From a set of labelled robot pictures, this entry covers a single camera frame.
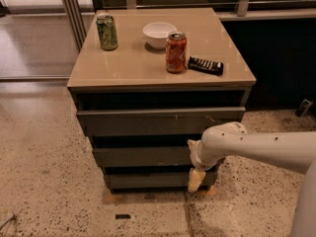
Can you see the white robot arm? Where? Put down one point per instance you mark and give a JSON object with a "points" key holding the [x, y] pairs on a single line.
{"points": [[294, 151]]}

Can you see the green soda can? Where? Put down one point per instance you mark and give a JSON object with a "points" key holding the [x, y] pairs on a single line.
{"points": [[107, 31]]}

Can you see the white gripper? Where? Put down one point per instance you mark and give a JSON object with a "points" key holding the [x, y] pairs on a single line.
{"points": [[197, 155]]}

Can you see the grey drawer cabinet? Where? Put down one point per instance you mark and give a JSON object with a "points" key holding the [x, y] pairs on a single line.
{"points": [[134, 76]]}

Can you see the grey drawer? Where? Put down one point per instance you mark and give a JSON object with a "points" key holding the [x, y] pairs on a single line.
{"points": [[147, 177], [155, 122], [142, 156]]}

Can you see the metal door frame post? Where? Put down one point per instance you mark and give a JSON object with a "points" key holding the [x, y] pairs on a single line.
{"points": [[74, 16]]}

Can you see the grey bottom drawer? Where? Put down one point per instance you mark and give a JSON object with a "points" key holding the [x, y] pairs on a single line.
{"points": [[147, 177]]}

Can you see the orange soda can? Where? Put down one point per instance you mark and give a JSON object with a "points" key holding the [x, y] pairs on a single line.
{"points": [[176, 52]]}

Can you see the white bowl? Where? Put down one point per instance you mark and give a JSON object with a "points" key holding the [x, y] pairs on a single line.
{"points": [[156, 34]]}

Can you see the small black floor object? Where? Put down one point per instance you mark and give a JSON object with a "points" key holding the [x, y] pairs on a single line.
{"points": [[304, 108]]}

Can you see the black snack bar wrapper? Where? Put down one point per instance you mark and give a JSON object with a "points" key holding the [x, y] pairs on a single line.
{"points": [[205, 66]]}

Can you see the grey top drawer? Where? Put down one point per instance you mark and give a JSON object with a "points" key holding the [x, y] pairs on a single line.
{"points": [[155, 122]]}

